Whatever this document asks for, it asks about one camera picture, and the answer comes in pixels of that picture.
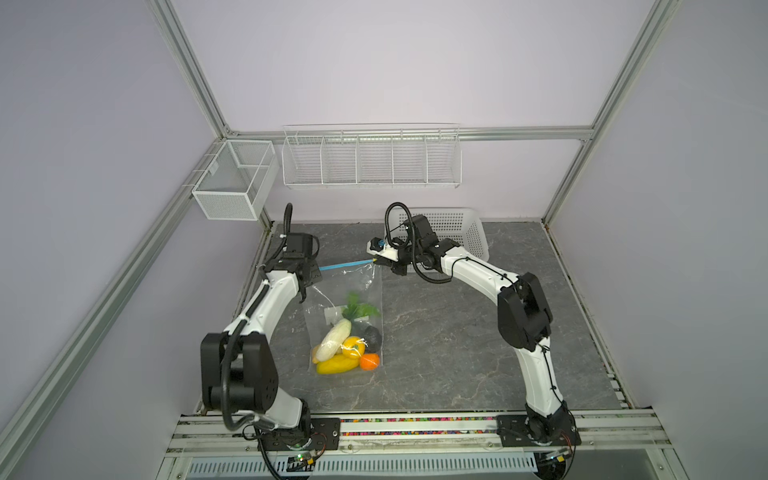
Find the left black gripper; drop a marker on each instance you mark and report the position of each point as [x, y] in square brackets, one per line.
[315, 275]

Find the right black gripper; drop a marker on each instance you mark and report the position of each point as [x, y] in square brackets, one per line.
[401, 270]

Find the white plastic basket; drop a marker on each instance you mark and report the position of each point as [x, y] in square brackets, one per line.
[462, 225]

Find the clear zip top bag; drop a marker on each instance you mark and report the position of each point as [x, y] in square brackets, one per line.
[326, 299]

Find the green leafy vegetable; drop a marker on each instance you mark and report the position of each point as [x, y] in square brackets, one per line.
[355, 309]

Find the white radish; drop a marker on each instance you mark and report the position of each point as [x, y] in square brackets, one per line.
[333, 341]

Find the black avocado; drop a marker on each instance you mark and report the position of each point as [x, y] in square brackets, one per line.
[371, 337]

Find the orange fruit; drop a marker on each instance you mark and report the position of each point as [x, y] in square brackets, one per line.
[369, 362]

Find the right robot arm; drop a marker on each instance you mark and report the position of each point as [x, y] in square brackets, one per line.
[524, 316]

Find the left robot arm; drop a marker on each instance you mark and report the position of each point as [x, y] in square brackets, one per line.
[239, 375]

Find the white vent grille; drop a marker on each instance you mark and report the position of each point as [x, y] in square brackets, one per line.
[366, 465]

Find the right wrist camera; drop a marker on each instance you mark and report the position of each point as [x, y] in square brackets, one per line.
[379, 248]

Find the white mesh wall box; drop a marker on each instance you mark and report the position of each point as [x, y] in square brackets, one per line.
[237, 180]

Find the white wire wall rack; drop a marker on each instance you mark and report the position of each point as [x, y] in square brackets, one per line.
[407, 155]

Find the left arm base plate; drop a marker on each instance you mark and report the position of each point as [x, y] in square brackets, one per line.
[312, 433]

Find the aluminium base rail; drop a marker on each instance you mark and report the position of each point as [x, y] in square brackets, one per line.
[422, 433]

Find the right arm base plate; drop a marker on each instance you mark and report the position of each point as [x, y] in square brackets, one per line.
[558, 429]

